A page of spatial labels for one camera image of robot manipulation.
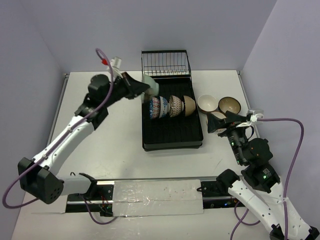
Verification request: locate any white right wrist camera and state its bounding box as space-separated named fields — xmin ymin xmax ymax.
xmin=236 ymin=109 xmax=264 ymax=128

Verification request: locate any black dish rack tray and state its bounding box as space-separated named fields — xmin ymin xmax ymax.
xmin=141 ymin=76 xmax=204 ymax=151

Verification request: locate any dark blue patterned bowl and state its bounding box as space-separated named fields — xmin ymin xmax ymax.
xmin=149 ymin=97 xmax=161 ymax=119

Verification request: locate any black aluminium mounting rail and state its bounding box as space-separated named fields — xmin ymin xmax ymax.
xmin=65 ymin=179 xmax=237 ymax=217

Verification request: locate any white bowl brown outside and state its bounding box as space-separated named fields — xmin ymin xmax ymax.
xmin=197 ymin=94 xmax=219 ymax=114

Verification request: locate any silver taped cover plate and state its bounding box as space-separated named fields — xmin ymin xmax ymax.
xmin=112 ymin=179 xmax=204 ymax=217

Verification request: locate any white bowl patterned rim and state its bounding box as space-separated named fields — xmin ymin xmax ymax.
xmin=210 ymin=111 xmax=226 ymax=134

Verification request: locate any brown bowl cream inside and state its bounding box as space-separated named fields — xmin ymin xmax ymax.
xmin=218 ymin=96 xmax=242 ymax=114

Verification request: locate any red lattice patterned bowl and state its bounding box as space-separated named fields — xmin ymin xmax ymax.
xmin=169 ymin=95 xmax=184 ymax=118

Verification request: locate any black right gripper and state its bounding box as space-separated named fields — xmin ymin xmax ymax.
xmin=205 ymin=109 xmax=250 ymax=164

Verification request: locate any pale green bowl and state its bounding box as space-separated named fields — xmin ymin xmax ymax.
xmin=141 ymin=74 xmax=160 ymax=103

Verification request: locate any blue and white floral bowl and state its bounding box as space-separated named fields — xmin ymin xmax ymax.
xmin=159 ymin=96 xmax=170 ymax=118

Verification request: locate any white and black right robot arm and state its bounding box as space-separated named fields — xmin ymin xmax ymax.
xmin=207 ymin=110 xmax=320 ymax=240

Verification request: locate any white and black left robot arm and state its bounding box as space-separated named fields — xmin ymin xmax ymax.
xmin=17 ymin=72 xmax=151 ymax=205

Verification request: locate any black wire plate rack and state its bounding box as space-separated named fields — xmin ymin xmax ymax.
xmin=141 ymin=49 xmax=192 ymax=78

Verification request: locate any black bowl tan outside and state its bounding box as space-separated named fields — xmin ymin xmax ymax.
xmin=183 ymin=95 xmax=196 ymax=117

